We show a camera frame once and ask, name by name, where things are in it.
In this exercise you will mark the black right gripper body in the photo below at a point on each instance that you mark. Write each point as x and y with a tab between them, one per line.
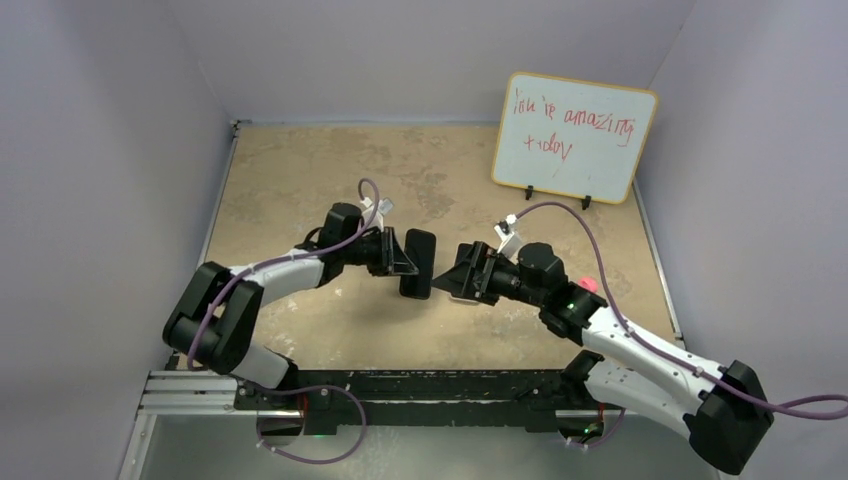
507	283

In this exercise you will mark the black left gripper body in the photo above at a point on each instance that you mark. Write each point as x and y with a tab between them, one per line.
366	252

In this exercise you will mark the white silicone phone case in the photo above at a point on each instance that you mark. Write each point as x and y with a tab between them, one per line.
463	301

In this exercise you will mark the black phone case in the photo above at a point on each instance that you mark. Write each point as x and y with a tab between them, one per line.
417	264

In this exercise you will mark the black phone silver edge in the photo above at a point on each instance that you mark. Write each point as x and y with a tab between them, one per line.
417	264

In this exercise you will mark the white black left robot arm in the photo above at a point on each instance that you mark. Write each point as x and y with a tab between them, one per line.
214	320

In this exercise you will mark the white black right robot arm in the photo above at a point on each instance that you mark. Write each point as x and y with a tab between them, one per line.
621	363

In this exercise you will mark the pink cap bottle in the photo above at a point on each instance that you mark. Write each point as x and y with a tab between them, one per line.
589	284

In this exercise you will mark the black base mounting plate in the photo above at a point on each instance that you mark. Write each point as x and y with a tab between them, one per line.
568	423

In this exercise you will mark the yellow framed whiteboard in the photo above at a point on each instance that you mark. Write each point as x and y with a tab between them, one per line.
572	138

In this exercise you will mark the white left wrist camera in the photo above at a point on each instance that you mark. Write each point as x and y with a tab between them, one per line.
374	212

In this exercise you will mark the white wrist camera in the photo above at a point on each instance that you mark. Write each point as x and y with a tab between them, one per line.
510	240
374	212

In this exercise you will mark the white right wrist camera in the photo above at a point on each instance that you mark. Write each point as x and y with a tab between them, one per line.
510	240

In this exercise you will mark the aluminium frame rail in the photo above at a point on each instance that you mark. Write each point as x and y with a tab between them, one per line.
184	392

